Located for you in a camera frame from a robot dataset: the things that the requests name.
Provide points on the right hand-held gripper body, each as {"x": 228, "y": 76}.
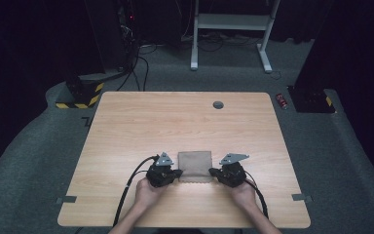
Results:
{"x": 232, "y": 174}

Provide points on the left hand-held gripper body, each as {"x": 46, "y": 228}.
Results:
{"x": 160, "y": 174}

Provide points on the beige cloth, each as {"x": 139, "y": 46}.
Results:
{"x": 194, "y": 164}

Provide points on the person's left hand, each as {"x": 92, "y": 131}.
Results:
{"x": 147, "y": 195}

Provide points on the person's right hand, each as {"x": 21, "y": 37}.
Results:
{"x": 244, "y": 196}

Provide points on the grey round table grommet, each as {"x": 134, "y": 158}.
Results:
{"x": 218, "y": 105}

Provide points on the grey tape strip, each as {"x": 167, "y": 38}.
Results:
{"x": 301, "y": 197}
{"x": 66, "y": 199}

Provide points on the red can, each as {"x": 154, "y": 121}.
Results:
{"x": 281, "y": 101}

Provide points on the black yellow striped stand base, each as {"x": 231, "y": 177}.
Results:
{"x": 81, "y": 94}

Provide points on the dark equipment rack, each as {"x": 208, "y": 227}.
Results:
{"x": 128, "y": 32}

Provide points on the white metal stand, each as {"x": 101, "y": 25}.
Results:
{"x": 232, "y": 21}

